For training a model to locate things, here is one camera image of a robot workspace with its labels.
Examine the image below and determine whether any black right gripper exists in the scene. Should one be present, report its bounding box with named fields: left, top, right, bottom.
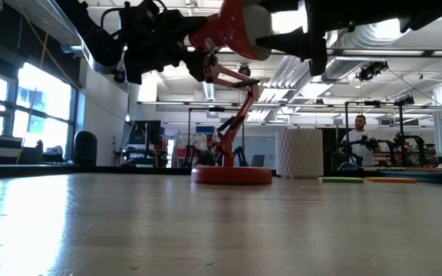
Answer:
left=255, top=0, right=425, bottom=77

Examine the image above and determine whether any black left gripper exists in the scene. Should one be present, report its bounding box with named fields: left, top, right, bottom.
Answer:
left=120, top=0, right=217, bottom=85

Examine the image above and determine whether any red desk lamp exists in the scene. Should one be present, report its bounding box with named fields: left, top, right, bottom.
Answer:
left=187, top=0, right=274, bottom=186

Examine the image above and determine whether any person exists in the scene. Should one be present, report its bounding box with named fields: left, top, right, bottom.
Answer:
left=339, top=113, right=379, bottom=168

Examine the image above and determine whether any white textured cup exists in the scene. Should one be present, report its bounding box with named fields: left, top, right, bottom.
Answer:
left=275, top=127, right=325, bottom=179

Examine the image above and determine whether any grey office chair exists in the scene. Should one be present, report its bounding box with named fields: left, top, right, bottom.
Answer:
left=250, top=154, right=266, bottom=170

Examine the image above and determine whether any cluttered background desk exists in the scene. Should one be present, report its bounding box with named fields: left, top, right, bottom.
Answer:
left=113, top=145, right=168, bottom=168

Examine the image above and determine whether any green sticky note pad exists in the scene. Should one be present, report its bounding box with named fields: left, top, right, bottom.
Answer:
left=318, top=176, right=365, bottom=184

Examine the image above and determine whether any black rounded chair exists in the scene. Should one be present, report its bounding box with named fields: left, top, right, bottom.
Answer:
left=72, top=130, right=98, bottom=167

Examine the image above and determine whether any orange sticky note pad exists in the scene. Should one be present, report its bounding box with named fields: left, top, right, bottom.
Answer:
left=366, top=176, right=418, bottom=184

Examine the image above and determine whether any large bright window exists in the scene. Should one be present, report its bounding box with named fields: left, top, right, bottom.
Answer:
left=0, top=63, right=79, bottom=158

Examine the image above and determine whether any thin black rig frame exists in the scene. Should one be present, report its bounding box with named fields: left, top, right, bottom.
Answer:
left=187, top=107, right=246, bottom=166

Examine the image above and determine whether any black rig frame with camera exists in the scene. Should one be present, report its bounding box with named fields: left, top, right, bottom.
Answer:
left=344, top=94, right=416, bottom=166

